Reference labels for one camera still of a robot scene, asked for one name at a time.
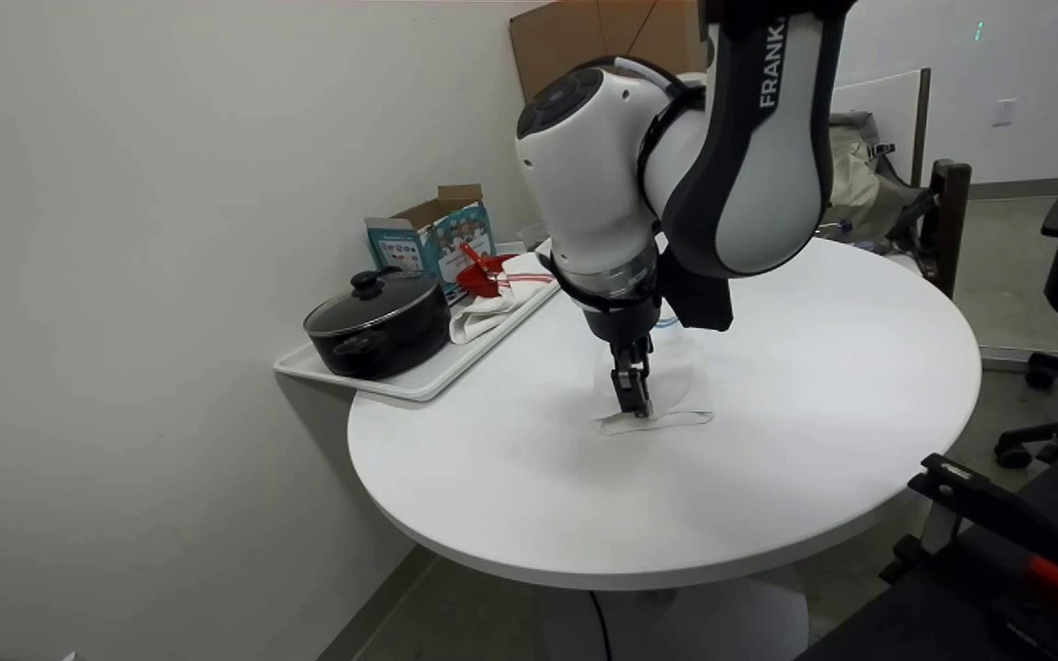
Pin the white tray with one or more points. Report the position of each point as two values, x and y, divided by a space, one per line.
473 336

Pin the red plastic toy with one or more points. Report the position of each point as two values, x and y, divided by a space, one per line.
501 277

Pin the blue printed cardboard box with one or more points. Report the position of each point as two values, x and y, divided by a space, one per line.
434 238

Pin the large brown cardboard box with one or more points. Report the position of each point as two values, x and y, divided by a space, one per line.
565 35

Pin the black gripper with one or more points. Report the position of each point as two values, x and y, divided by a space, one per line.
630 342

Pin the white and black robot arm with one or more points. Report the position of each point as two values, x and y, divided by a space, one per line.
664 193

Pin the orange handled black clamp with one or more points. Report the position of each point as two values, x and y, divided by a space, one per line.
994 507

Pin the black pot with lid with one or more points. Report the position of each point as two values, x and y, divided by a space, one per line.
381 325

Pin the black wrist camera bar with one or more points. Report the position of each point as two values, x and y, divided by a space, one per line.
696 298

